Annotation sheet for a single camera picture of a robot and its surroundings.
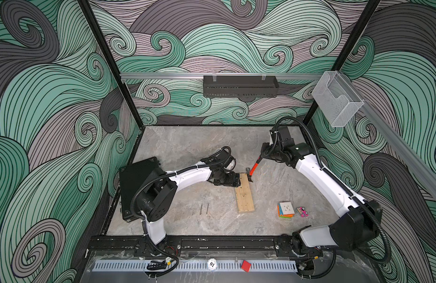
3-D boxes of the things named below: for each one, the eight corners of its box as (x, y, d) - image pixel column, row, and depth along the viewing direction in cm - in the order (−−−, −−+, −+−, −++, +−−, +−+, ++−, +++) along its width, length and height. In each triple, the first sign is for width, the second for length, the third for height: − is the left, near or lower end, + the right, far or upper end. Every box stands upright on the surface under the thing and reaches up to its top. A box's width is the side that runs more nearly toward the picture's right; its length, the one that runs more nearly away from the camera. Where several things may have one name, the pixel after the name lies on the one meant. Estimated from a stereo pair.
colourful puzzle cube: (278, 218, 83) (282, 214, 79) (275, 206, 87) (279, 201, 83) (292, 218, 83) (296, 214, 79) (288, 206, 87) (292, 201, 83)
